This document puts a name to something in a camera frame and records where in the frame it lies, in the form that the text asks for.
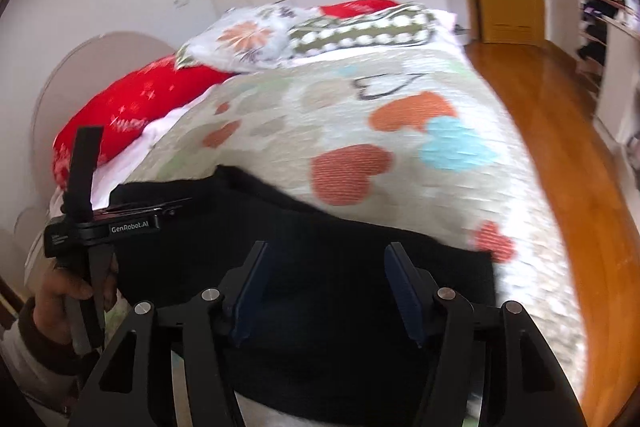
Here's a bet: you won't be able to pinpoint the green white bolster pillow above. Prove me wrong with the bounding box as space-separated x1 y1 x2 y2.
288 3 437 57

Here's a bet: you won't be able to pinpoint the white cluttered shelf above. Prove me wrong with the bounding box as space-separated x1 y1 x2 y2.
577 0 639 178

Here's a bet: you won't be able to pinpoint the pink bed sheet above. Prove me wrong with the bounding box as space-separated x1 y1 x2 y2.
22 85 222 298

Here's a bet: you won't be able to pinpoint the white sleeve forearm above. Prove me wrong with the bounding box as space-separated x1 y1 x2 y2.
1 298 91 426

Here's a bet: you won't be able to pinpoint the black pants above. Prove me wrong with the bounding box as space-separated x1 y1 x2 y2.
110 166 496 426

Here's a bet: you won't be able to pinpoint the round beige headboard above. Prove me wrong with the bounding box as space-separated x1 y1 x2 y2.
1 31 174 236

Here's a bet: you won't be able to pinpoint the left hand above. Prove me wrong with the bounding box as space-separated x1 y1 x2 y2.
32 262 93 346

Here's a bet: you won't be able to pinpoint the white floral pillow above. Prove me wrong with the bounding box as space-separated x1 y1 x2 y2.
175 4 322 72

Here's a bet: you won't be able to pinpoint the red long pillow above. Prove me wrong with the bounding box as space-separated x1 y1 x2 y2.
52 55 232 190

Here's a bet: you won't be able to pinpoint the heart patterned quilt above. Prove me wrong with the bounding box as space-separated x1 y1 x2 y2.
102 48 587 427

